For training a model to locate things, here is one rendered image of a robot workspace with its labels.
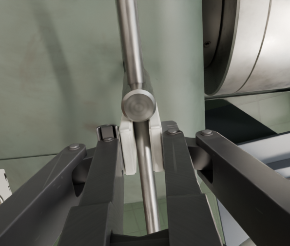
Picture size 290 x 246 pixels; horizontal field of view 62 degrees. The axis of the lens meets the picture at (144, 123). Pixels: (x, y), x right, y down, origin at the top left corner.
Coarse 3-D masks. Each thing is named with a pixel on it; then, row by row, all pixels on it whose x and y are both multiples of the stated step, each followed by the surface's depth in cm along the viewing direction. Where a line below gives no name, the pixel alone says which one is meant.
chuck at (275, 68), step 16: (272, 0) 26; (288, 0) 26; (272, 16) 26; (288, 16) 26; (272, 32) 27; (288, 32) 28; (272, 48) 29; (288, 48) 29; (256, 64) 31; (272, 64) 31; (288, 64) 31; (256, 80) 34; (272, 80) 34; (288, 80) 35
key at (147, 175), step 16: (128, 0) 14; (128, 16) 14; (128, 32) 14; (128, 48) 15; (128, 64) 15; (128, 80) 16; (144, 80) 16; (144, 128) 17; (144, 144) 18; (144, 160) 18; (144, 176) 19; (144, 192) 19; (144, 208) 20
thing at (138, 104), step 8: (144, 72) 19; (128, 88) 15; (136, 88) 15; (144, 88) 15; (152, 88) 17; (128, 96) 15; (136, 96) 15; (144, 96) 15; (152, 96) 15; (128, 104) 15; (136, 104) 15; (144, 104) 15; (152, 104) 15; (128, 112) 15; (136, 112) 15; (144, 112) 15; (152, 112) 15; (136, 120) 15; (144, 120) 15
